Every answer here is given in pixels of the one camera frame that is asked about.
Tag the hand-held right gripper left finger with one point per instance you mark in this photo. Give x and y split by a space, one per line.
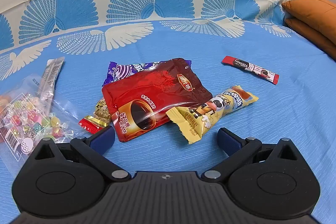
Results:
102 140

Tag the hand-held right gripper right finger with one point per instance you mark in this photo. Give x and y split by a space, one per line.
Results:
228 141

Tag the small red gold snack bar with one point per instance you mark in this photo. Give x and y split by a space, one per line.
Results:
98 115

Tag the yellow cartoon snack packet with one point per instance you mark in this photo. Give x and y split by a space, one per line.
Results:
210 111

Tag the purple snack packet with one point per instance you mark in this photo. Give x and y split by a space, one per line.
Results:
123 70

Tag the red coffee stick sachet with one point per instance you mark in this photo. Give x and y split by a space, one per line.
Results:
249 69

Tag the dark red coffee pouch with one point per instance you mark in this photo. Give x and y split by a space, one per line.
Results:
157 87

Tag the clear bag of colourful candies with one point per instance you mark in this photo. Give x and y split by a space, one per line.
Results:
29 113

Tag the silver stick packet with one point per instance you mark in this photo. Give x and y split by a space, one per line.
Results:
51 74

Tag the blue white printed blanket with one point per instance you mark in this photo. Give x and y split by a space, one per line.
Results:
262 108

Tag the orange cushion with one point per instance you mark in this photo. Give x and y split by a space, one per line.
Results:
315 37
315 11

